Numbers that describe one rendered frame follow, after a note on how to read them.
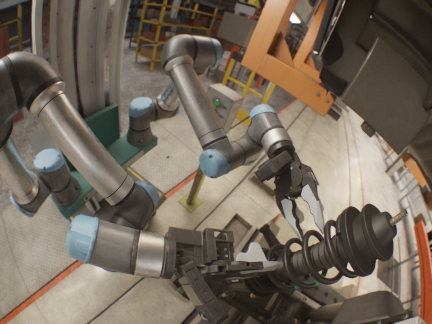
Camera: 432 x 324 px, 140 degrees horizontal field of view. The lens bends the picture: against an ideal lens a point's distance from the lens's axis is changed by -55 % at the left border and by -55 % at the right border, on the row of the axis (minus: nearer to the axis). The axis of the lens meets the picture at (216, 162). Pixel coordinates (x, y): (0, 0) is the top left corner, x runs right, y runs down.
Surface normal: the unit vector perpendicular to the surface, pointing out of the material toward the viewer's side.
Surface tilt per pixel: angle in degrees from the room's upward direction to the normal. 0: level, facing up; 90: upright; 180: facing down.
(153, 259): 24
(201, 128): 68
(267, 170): 79
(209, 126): 42
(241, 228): 0
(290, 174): 75
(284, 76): 90
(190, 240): 9
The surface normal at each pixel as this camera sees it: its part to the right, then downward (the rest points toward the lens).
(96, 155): 0.83, -0.17
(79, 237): 0.38, -0.48
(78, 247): 0.33, -0.12
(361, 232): -0.90, -0.35
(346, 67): -0.59, 0.45
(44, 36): 0.84, 0.53
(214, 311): 0.41, -0.69
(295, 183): -0.82, -0.21
